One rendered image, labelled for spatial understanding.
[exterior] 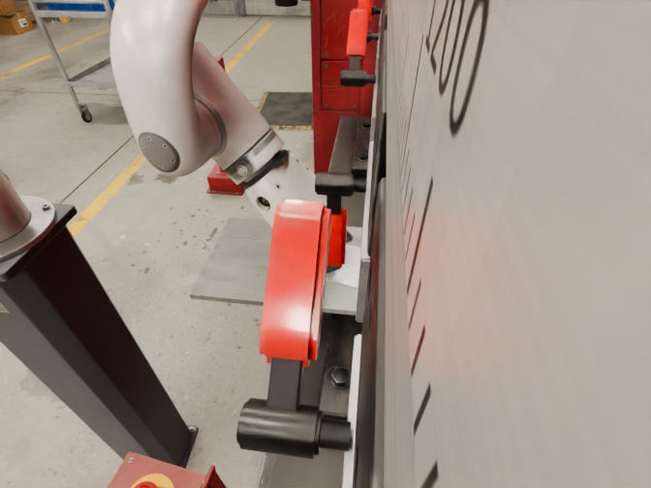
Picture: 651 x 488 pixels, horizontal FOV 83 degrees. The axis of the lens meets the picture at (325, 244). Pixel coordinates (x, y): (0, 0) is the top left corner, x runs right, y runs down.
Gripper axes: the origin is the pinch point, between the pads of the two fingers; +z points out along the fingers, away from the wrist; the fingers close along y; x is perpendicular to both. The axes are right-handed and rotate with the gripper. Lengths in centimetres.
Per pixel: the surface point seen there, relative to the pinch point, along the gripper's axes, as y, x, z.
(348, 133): 70, 22, 2
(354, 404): -32.2, -22.2, -10.5
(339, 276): -2.9, 0.4, 3.3
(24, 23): 446, 545, -339
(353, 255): 2.2, -0.2, 3.8
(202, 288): -10.8, 14.3, -8.2
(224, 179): 138, 147, -3
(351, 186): -15.5, -18.3, -12.7
